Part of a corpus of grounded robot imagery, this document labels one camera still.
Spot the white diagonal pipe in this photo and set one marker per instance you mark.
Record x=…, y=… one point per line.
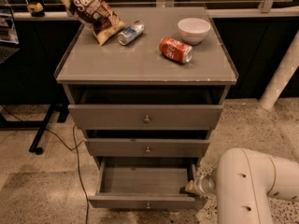
x=282, y=76

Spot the brown chip bag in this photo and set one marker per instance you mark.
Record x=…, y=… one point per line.
x=98, y=16

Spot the grey middle drawer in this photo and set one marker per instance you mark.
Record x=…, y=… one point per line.
x=118, y=147

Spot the monitor at left edge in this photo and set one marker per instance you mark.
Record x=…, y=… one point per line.
x=8, y=32

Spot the grey drawer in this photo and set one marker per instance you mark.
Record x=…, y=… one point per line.
x=118, y=147
x=146, y=183
x=146, y=117

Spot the grey drawer cabinet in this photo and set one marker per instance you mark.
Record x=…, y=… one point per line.
x=139, y=74

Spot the blue silver soda can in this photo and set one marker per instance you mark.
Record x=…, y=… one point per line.
x=130, y=33

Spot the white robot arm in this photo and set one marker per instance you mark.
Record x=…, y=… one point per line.
x=243, y=182

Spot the white bowl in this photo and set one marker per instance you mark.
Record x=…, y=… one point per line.
x=193, y=30

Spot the black desk leg frame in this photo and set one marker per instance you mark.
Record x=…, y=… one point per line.
x=39, y=125

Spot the grey top drawer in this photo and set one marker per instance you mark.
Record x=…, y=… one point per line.
x=146, y=117

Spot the small object on ledge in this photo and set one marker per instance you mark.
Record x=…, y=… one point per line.
x=36, y=9

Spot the grey bottom drawer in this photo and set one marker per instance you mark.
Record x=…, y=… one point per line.
x=146, y=183

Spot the red cola can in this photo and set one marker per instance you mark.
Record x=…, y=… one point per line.
x=175, y=50

